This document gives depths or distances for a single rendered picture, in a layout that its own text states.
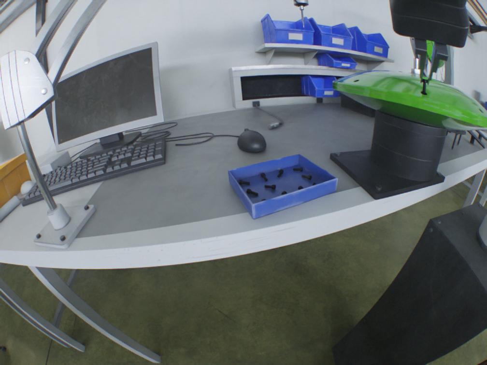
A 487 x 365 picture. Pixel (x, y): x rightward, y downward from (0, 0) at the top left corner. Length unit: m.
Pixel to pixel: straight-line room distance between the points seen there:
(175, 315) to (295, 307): 0.67
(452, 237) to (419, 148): 0.18
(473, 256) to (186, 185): 0.52
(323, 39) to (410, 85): 0.85
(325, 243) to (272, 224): 1.27
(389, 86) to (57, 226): 0.50
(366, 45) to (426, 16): 1.08
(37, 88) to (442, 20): 0.42
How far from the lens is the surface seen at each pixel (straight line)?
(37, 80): 0.32
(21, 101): 0.33
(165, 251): 0.25
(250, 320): 1.15
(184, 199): 0.30
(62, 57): 0.33
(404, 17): 0.21
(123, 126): 0.73
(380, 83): 0.28
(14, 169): 0.87
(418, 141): 0.35
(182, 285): 1.34
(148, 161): 0.46
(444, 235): 0.43
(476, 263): 0.43
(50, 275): 0.61
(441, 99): 0.27
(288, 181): 0.31
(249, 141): 0.42
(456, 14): 0.20
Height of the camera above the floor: 1.07
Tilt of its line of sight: 30 degrees down
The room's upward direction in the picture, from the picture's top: 6 degrees counter-clockwise
